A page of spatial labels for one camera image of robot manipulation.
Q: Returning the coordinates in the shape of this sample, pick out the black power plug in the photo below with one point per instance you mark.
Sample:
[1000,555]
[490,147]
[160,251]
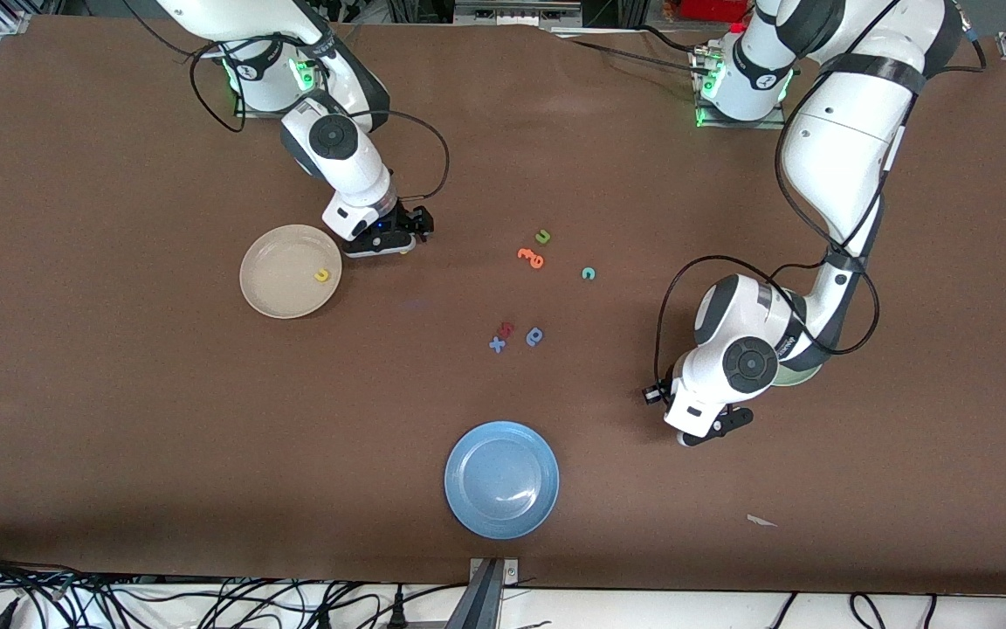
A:
[396,613]
[324,617]

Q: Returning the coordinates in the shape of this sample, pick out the white paper scrap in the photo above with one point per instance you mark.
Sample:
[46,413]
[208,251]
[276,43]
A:
[758,521]

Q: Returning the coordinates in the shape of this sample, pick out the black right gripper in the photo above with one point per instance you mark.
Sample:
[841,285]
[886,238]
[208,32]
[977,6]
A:
[400,222]

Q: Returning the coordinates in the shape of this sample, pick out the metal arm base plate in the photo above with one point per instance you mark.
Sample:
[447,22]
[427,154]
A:
[258,114]
[739,125]

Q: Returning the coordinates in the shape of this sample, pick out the blue foam letter a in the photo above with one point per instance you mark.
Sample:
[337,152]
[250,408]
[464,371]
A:
[531,341]

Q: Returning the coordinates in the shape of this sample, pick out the beige brown plate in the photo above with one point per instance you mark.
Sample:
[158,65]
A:
[289,275]

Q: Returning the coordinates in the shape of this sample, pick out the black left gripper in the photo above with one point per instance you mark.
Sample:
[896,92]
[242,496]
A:
[665,385]

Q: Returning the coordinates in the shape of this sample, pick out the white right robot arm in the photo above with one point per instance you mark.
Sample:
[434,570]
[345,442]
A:
[337,148]

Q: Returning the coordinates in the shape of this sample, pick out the grey metal rack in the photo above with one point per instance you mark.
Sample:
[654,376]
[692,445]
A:
[516,10]

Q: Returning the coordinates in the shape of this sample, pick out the red box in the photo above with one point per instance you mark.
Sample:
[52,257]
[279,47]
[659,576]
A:
[713,9]

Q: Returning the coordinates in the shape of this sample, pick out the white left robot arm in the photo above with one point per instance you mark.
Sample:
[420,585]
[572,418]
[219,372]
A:
[835,148]

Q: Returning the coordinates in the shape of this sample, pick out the brown paper table cover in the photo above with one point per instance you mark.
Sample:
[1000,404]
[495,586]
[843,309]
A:
[503,131]

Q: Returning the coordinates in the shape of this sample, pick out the light green plate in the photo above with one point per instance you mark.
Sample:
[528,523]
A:
[795,376]

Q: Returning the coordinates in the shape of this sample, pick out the blue plate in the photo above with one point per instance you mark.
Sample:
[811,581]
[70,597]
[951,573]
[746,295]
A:
[501,480]

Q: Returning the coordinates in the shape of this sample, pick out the grey aluminium profile with bracket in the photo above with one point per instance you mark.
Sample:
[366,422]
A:
[484,603]

